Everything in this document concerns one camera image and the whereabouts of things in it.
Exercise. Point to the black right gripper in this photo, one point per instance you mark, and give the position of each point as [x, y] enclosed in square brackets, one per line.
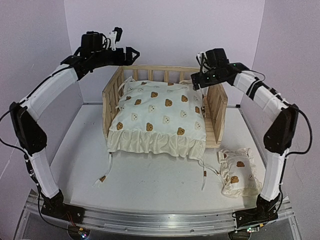
[202, 83]

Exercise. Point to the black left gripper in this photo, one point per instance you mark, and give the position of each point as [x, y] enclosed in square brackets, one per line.
[129, 61]

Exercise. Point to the wooden pet bed frame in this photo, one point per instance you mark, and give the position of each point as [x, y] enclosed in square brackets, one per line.
[215, 99]

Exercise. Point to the bear print cream cushion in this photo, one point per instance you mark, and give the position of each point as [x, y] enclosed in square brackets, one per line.
[155, 117]

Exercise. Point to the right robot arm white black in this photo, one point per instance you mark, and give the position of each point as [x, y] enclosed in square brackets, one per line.
[278, 138]

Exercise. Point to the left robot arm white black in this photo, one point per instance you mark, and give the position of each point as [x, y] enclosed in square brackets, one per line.
[26, 114]

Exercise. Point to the small bear print pillow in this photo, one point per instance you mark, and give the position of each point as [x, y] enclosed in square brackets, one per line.
[239, 173]

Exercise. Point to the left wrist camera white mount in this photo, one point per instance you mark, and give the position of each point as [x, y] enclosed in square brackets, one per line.
[113, 37]

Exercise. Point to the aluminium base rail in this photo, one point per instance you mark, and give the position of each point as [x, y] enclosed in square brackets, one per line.
[183, 222]

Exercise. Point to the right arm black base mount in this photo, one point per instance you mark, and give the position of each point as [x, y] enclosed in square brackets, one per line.
[264, 212]

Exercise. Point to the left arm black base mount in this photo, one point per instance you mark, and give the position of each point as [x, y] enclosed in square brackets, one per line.
[56, 208]

